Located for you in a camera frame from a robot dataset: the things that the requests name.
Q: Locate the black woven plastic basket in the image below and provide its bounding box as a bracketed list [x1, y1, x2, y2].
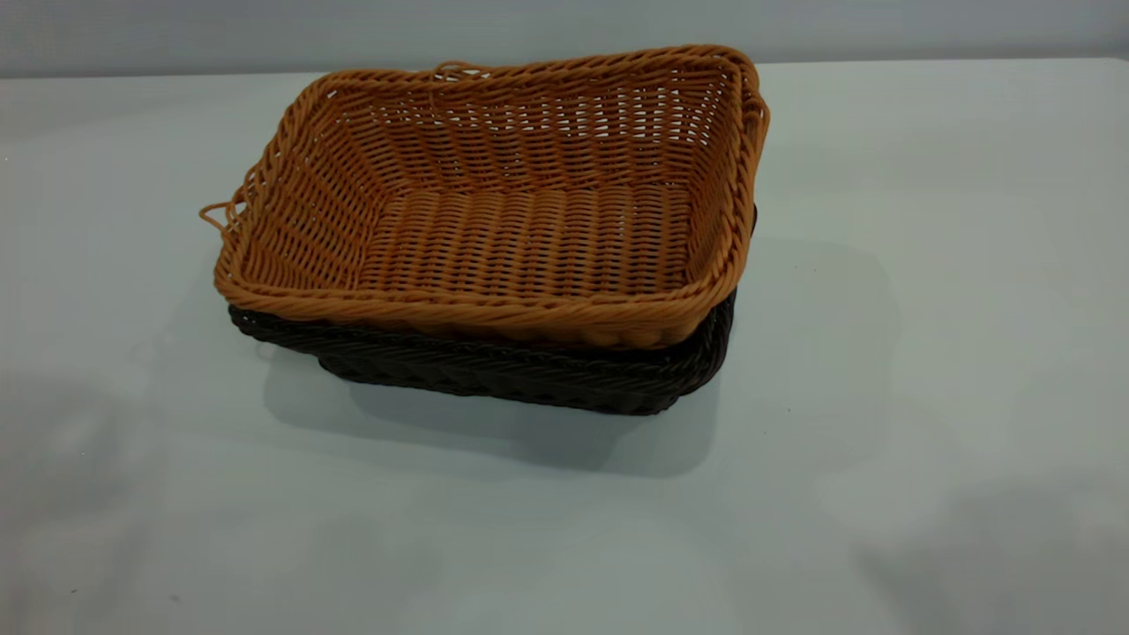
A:
[228, 207, 758, 416]

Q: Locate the orange woven plastic basket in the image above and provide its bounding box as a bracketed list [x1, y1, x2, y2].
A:
[199, 44, 770, 350]

